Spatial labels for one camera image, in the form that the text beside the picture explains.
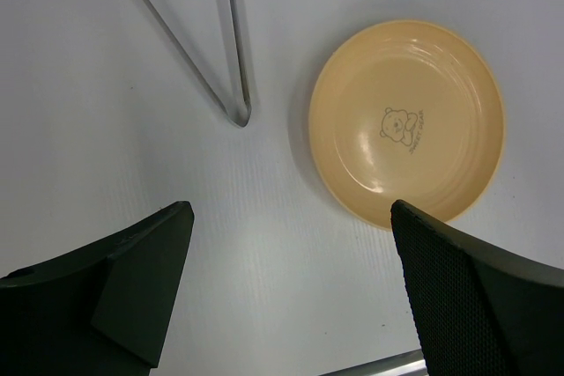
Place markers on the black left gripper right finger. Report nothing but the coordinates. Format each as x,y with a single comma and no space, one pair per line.
478,309

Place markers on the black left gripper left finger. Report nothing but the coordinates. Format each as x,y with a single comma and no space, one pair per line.
102,309

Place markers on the stainless steel tongs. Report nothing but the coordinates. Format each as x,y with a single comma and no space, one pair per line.
235,101

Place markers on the beige round plate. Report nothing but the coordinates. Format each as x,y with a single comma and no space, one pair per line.
406,109

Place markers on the aluminium front rail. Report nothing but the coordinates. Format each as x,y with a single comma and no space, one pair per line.
409,363

